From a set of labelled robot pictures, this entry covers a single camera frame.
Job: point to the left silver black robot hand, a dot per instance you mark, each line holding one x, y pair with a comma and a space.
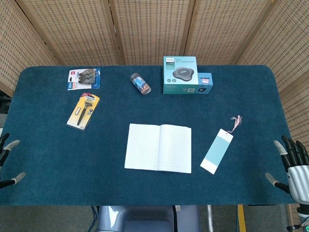
3, 153

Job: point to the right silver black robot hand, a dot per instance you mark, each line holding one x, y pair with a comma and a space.
298, 178

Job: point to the light blue tasselled bookmark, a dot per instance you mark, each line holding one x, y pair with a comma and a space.
217, 149

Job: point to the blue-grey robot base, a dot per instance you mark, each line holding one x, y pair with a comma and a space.
144, 218

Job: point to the open lined notebook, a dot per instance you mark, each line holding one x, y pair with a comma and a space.
144, 147

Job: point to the dark blue table cloth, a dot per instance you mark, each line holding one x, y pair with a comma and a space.
48, 157

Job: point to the razor in yellow pack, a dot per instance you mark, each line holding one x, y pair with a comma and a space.
83, 112

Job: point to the white metal pole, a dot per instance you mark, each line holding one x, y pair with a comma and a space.
210, 217

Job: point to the correction tape blister pack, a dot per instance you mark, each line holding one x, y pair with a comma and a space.
83, 79

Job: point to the small blue box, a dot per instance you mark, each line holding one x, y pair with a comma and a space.
205, 85

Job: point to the teal speaker box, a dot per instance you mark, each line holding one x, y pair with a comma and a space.
179, 83

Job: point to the clear bottle with blue label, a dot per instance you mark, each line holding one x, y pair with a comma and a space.
140, 83

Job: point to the bamboo folding screen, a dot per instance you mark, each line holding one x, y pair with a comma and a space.
149, 31

